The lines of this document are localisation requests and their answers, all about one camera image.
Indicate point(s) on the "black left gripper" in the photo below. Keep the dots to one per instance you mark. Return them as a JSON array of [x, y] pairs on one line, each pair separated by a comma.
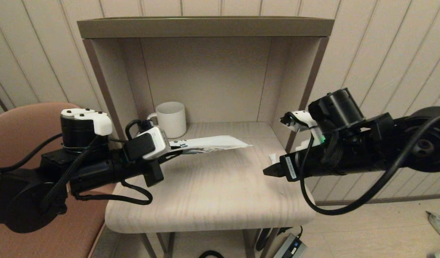
[[109, 173]]

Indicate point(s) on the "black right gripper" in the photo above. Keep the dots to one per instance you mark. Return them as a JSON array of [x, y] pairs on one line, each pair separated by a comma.
[[290, 168]]

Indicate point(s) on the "white horse print bag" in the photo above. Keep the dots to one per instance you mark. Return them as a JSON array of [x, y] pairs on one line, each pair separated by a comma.
[[220, 142]]

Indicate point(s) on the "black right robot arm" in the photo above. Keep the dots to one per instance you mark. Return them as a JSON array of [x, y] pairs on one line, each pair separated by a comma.
[[420, 147]]

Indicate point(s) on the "white ribbed ceramic mug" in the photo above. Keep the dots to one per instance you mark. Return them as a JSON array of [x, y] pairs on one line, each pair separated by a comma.
[[171, 120]]

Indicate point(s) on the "grey power adapter brick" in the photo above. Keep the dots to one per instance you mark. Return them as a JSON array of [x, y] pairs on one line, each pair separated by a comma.
[[290, 249]]

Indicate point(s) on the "brown baseboard strip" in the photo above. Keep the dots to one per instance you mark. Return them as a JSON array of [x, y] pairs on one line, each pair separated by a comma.
[[402, 198]]

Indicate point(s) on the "beige wooden nightstand shelf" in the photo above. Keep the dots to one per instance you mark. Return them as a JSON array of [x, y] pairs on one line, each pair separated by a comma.
[[205, 28]]

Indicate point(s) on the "pink brown upholstered chair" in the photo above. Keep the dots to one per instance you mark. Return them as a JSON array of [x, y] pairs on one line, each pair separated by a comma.
[[23, 122]]

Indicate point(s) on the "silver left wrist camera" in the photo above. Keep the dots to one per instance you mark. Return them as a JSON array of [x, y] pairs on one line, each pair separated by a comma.
[[155, 141]]

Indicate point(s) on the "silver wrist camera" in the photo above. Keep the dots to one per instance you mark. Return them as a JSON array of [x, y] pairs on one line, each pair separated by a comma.
[[155, 141], [299, 118]]

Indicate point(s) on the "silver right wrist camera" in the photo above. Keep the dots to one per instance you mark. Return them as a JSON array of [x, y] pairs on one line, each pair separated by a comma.
[[299, 118]]

